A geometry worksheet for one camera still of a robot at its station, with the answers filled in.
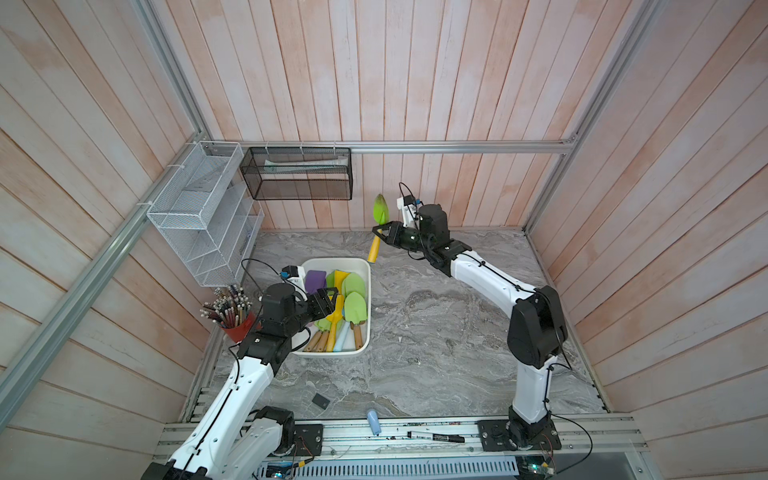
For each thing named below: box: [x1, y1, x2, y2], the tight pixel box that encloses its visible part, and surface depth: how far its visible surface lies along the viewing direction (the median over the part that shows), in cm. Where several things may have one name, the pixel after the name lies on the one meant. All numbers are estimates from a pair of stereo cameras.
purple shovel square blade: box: [304, 270, 327, 295], surface depth 106 cm
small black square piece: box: [312, 393, 331, 410], surface depth 81 cm
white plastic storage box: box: [292, 258, 372, 357], surface depth 95 cm
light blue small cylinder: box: [367, 409, 381, 436], surface depth 76 cm
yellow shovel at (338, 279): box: [334, 270, 350, 294], surface depth 103 cm
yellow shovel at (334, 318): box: [326, 295, 344, 352], surface depth 92 cm
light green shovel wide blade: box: [343, 292, 367, 325], surface depth 95 cm
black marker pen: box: [407, 431, 466, 443], surface depth 75 cm
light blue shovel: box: [334, 319, 350, 352], surface depth 90 cm
